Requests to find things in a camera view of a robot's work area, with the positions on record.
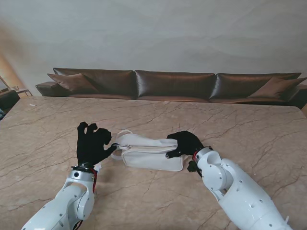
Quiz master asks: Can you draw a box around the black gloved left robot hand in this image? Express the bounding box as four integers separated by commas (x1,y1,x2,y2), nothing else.
76,122,118,167

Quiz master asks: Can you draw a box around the red black right arm cable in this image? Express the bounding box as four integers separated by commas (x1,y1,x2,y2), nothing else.
193,150,203,178

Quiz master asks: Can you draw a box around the light wooden side table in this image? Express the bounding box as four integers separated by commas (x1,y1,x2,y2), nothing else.
14,85,33,98

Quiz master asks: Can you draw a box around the red black arm cable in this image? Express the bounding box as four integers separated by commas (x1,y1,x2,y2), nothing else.
75,167,98,230
193,150,203,178

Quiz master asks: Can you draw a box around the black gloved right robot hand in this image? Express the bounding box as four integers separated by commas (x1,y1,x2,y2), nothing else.
165,131,205,159

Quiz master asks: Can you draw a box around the brown sofa pillow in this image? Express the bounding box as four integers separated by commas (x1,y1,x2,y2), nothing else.
47,73,100,94
248,76,307,98

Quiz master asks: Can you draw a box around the dark armchair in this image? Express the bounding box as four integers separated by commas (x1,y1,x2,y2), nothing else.
0,90,21,113

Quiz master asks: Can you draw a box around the brown leather sofa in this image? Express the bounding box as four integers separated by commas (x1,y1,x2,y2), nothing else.
35,68,307,108

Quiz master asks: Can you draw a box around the red black left arm cable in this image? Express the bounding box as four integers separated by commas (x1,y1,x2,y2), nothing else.
75,167,98,230

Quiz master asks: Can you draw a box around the cream white cosmetics bag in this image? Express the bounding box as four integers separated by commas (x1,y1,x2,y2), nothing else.
110,129,187,173

